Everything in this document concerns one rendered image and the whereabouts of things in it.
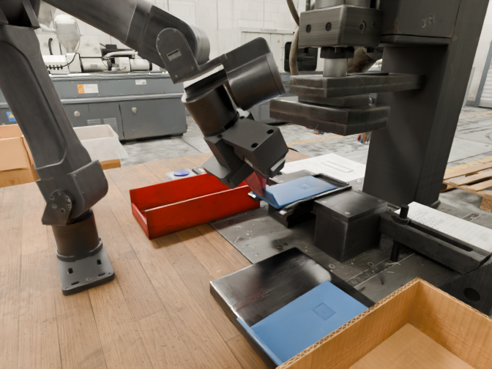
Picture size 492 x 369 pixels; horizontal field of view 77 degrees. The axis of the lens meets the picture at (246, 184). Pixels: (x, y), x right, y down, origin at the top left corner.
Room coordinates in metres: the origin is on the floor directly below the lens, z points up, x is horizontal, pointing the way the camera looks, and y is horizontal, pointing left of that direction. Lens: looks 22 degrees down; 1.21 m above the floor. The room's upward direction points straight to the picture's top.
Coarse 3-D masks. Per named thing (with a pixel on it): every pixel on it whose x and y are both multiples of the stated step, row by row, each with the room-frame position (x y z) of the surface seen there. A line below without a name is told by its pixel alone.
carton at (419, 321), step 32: (416, 288) 0.29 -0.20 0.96; (352, 320) 0.23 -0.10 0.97; (384, 320) 0.26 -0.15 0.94; (416, 320) 0.28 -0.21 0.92; (448, 320) 0.26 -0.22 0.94; (480, 320) 0.24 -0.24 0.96; (320, 352) 0.20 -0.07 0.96; (352, 352) 0.23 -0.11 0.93; (384, 352) 0.25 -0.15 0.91; (416, 352) 0.25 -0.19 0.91; (448, 352) 0.25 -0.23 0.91; (480, 352) 0.23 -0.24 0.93
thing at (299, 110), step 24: (336, 72) 0.51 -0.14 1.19; (384, 72) 0.65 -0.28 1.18; (312, 96) 0.52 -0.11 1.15; (336, 96) 0.47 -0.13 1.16; (360, 96) 0.49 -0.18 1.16; (288, 120) 0.54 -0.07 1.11; (312, 120) 0.49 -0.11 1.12; (336, 120) 0.45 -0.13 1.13; (360, 120) 0.45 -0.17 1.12; (384, 120) 0.49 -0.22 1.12
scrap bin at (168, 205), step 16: (192, 176) 0.66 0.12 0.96; (208, 176) 0.68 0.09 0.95; (144, 192) 0.60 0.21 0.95; (160, 192) 0.62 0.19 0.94; (176, 192) 0.64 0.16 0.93; (192, 192) 0.66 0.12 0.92; (208, 192) 0.68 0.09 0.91; (224, 192) 0.57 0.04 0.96; (240, 192) 0.59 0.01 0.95; (144, 208) 0.60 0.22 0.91; (160, 208) 0.50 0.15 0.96; (176, 208) 0.52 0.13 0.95; (192, 208) 0.53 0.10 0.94; (208, 208) 0.55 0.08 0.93; (224, 208) 0.57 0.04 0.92; (240, 208) 0.59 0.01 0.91; (144, 224) 0.50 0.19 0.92; (160, 224) 0.50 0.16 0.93; (176, 224) 0.51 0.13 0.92; (192, 224) 0.53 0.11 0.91
